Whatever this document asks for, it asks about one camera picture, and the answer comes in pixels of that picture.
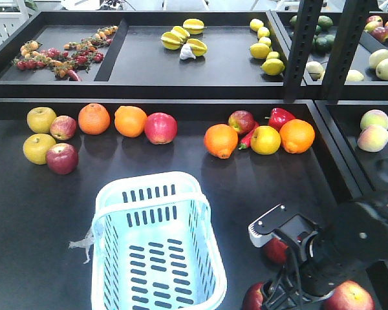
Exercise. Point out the orange left front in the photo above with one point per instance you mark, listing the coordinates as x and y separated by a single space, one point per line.
220 140

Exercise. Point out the pale peach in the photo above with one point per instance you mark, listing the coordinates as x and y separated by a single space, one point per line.
373 139
374 117

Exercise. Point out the bright orange right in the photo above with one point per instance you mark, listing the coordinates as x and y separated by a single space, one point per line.
297 136

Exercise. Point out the dark red apple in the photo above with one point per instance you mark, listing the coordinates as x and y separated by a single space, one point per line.
62 158
275 250
241 121

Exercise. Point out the pale peach front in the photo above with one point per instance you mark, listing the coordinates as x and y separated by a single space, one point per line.
373 139

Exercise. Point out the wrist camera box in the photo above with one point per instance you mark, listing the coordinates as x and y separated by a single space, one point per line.
284 223

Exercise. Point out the yellow round fruit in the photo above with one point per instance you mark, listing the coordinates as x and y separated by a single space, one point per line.
265 140

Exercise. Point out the yellow starfruit rear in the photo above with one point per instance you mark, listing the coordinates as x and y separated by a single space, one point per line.
194 26

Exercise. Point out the white garlic bulb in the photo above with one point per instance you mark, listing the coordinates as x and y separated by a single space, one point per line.
186 52

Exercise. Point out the red bell pepper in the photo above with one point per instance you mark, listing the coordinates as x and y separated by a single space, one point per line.
278 117

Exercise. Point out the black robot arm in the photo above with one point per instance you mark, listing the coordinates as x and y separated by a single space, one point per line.
370 210

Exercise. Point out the yellow apple front left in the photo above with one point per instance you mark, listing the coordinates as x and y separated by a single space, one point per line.
36 146

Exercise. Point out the pale peach rear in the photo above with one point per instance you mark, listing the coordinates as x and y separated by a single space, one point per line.
374 117

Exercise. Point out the small red apple rear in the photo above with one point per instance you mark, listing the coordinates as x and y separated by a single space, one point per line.
63 128

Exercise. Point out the yellow apple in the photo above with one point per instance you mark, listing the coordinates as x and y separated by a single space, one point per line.
36 146
40 119

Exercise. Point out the light blue plastic basket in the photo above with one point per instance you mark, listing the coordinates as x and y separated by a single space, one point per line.
151 245

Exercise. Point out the yellow apple rear left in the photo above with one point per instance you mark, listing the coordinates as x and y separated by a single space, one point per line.
40 119

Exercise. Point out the orange far left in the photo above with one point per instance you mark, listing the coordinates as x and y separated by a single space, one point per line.
130 121

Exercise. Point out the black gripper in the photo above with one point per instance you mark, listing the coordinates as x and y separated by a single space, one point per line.
317 261

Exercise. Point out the red chili pepper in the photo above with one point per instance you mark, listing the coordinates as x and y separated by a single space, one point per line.
246 140

